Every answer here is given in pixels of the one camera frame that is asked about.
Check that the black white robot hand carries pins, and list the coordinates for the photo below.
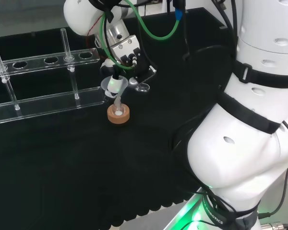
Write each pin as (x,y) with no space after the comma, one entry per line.
(124,51)

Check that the clear plastic funnel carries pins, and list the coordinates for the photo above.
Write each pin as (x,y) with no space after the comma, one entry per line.
(123,83)

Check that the small glass funnel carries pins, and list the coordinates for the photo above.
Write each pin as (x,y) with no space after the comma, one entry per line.
(142,88)

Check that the round-bottom glass flask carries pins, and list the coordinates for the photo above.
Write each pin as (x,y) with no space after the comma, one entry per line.
(117,110)

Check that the clear funnel stand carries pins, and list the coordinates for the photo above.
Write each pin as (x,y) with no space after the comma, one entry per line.
(38,60)

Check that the black bench cloth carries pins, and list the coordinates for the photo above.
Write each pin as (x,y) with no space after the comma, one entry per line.
(62,167)

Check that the pale board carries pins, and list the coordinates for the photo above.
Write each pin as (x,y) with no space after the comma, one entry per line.
(158,215)

